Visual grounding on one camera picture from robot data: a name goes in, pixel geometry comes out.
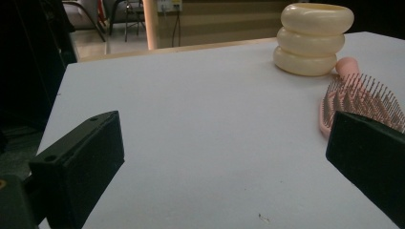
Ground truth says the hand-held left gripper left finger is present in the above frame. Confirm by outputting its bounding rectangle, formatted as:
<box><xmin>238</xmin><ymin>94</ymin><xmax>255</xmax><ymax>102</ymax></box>
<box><xmin>28</xmin><ymin>110</ymin><xmax>125</xmax><ymax>229</ymax></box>

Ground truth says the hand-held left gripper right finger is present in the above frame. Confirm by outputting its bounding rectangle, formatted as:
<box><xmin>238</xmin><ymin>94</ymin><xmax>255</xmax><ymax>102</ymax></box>
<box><xmin>325</xmin><ymin>110</ymin><xmax>405</xmax><ymax>229</ymax></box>

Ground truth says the pink hairbrush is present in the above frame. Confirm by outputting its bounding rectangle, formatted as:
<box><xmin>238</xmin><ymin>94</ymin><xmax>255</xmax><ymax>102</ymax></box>
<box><xmin>319</xmin><ymin>56</ymin><xmax>405</xmax><ymax>139</ymax></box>

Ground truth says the black metal chair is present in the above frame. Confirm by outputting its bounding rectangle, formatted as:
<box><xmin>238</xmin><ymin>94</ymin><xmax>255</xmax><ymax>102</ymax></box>
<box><xmin>108</xmin><ymin>0</ymin><xmax>147</xmax><ymax>43</ymax></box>
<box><xmin>61</xmin><ymin>0</ymin><xmax>108</xmax><ymax>43</ymax></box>

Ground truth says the cream ringed holder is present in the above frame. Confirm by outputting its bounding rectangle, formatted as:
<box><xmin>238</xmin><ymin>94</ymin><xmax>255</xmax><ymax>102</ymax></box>
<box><xmin>272</xmin><ymin>2</ymin><xmax>355</xmax><ymax>77</ymax></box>

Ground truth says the white power strip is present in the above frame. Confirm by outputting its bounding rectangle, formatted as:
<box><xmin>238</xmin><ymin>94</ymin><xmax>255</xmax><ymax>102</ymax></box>
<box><xmin>157</xmin><ymin>0</ymin><xmax>183</xmax><ymax>13</ymax></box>

